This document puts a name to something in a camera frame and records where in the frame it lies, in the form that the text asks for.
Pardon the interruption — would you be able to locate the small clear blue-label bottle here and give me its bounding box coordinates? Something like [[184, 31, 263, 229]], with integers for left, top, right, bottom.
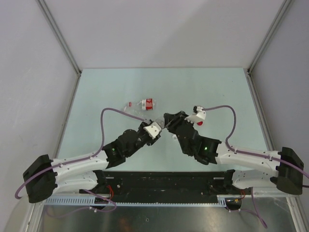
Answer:
[[155, 116, 165, 129]]

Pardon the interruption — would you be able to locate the clear red-label bottle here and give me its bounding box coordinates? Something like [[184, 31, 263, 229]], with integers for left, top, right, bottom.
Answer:
[[127, 98, 157, 111]]

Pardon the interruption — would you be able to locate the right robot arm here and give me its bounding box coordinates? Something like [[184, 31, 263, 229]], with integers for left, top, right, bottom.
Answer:
[[164, 111, 304, 195]]

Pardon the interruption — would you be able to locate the aluminium frame post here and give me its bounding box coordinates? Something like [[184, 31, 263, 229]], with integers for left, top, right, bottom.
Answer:
[[247, 0, 294, 74], [36, 0, 82, 76]]

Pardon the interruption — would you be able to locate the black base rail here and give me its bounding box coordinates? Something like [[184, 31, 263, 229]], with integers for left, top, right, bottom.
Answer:
[[90, 170, 242, 203]]

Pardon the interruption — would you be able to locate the purple cable loop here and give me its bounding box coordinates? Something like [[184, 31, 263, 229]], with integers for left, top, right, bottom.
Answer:
[[231, 187, 268, 229], [45, 189, 118, 218]]

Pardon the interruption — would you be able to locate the left aluminium frame post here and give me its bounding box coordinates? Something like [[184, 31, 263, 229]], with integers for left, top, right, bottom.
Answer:
[[36, 0, 82, 76]]

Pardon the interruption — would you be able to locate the large clear unlabeled bottle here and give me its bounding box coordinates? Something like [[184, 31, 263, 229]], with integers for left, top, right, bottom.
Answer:
[[123, 105, 157, 121]]

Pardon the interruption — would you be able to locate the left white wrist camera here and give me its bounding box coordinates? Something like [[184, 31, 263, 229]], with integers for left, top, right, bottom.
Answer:
[[143, 122, 162, 139]]

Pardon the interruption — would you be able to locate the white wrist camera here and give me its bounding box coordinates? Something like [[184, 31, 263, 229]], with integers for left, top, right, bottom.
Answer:
[[143, 122, 162, 139], [185, 105, 206, 124]]

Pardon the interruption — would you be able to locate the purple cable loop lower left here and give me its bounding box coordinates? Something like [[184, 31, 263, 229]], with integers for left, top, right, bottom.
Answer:
[[45, 189, 118, 218]]

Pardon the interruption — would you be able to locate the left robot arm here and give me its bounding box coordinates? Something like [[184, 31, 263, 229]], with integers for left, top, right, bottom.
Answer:
[[23, 121, 164, 203]]

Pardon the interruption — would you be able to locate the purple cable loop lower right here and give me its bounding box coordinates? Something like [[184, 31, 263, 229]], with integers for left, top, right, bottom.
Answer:
[[231, 187, 268, 229]]

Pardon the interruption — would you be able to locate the right aluminium frame post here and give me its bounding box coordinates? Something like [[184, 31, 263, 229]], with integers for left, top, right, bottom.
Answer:
[[247, 0, 294, 74]]

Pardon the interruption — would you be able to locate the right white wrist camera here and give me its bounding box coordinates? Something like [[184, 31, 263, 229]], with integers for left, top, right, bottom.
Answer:
[[185, 105, 206, 124]]

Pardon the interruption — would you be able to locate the grey slotted cable duct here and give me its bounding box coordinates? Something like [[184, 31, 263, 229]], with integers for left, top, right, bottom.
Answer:
[[44, 195, 226, 207]]

